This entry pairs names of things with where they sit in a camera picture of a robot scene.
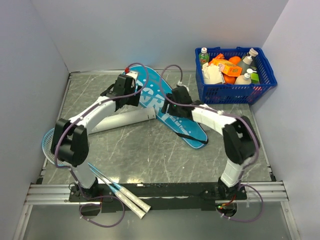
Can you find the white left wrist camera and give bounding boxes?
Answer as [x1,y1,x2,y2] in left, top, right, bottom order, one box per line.
[124,67,139,87]

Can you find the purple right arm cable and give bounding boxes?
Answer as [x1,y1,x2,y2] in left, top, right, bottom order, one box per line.
[158,64,261,171]

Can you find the blue plastic shopping basket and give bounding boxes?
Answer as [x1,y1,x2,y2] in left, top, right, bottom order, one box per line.
[194,47,278,105]

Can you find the blue badminton racket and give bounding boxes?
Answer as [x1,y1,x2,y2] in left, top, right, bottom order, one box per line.
[41,127,152,213]
[41,130,151,219]

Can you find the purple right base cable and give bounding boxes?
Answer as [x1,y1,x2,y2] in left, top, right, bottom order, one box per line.
[216,184,264,223]

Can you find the orange snack box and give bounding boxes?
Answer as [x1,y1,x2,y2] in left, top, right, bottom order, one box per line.
[209,58,242,77]

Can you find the green carton box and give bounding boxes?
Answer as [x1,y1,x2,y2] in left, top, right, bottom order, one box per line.
[250,72,260,84]

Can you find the white shuttlecock tube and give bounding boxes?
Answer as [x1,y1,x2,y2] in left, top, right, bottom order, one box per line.
[89,107,156,134]

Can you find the blue sport racket bag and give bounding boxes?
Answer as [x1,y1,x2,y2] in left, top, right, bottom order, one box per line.
[124,65,209,149]

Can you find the small orange packet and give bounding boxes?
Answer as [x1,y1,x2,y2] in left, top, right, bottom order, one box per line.
[215,53,225,60]

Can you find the cream pump lotion bottle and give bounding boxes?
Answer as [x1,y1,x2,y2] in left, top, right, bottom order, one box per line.
[234,68,254,85]

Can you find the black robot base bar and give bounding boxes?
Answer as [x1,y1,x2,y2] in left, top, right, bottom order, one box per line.
[68,181,248,213]

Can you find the aluminium frame rail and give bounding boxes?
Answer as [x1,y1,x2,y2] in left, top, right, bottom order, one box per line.
[24,181,289,205]

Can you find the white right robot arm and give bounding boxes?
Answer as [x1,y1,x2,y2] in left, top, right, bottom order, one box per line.
[161,86,260,199]

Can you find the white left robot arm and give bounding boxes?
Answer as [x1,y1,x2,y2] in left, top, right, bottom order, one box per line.
[50,71,142,201]

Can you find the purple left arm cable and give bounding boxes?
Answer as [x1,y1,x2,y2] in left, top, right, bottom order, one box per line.
[53,62,150,173]

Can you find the grey pump bottle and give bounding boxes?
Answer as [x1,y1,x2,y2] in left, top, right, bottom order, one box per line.
[237,48,259,75]

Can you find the orange fruit back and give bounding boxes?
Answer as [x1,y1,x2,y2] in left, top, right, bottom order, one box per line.
[228,56,242,65]

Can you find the cream paper bag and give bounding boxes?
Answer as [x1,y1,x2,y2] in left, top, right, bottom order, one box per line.
[202,62,224,85]

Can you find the blue badminton racket lower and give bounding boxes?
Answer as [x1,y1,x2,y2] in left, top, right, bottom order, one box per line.
[41,130,151,219]

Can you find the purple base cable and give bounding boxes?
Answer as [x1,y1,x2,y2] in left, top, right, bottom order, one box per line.
[78,194,126,228]
[216,184,264,223]

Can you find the orange fruit front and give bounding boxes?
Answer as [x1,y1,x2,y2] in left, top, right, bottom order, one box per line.
[223,74,237,85]

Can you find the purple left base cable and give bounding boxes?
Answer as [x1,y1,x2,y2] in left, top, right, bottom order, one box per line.
[78,194,126,228]

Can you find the blue badminton racket upper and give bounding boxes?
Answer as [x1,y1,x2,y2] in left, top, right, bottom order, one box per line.
[41,127,152,213]

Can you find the green drink bottle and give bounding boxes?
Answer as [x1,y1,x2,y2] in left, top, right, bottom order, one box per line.
[198,47,210,66]

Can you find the orange fruit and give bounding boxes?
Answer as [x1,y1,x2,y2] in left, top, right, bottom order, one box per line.
[228,56,242,65]
[223,74,237,85]

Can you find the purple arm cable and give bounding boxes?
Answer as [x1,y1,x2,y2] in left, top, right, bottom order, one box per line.
[53,62,150,173]
[158,64,261,171]

